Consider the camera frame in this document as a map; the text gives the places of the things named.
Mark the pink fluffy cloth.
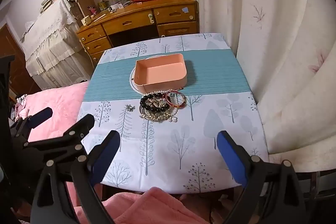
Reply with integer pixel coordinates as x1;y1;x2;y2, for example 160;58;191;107
66;182;219;224

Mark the wooden desk with drawers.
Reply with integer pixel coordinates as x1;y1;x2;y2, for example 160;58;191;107
76;0;199;70

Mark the brown wooden door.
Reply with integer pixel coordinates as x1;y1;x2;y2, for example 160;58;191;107
0;24;41;102

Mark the white round plate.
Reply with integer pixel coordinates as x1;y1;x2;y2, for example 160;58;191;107
130;56;158;95

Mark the white leaf print curtain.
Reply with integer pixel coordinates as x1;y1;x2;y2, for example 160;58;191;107
186;0;336;174

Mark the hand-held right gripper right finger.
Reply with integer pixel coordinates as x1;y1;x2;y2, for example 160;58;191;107
217;131;308;224

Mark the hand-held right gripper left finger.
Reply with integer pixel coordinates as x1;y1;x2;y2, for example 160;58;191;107
30;130;121;224

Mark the tree print tablecloth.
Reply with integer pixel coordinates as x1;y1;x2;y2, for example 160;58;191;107
76;33;270;194

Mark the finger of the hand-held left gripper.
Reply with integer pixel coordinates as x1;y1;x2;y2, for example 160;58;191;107
9;107;54;146
16;114;95;163

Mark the red bangle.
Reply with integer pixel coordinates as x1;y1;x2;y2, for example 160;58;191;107
165;91;187;110

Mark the white lace covered cabinet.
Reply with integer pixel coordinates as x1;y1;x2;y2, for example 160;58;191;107
20;0;93;91

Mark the pink plastic storage box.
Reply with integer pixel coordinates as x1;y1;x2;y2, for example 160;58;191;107
135;53;188;93

